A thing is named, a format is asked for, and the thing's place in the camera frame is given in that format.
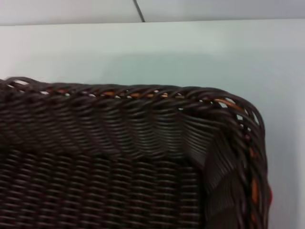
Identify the dark brown woven plastic basket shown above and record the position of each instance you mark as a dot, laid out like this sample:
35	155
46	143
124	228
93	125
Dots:
107	179

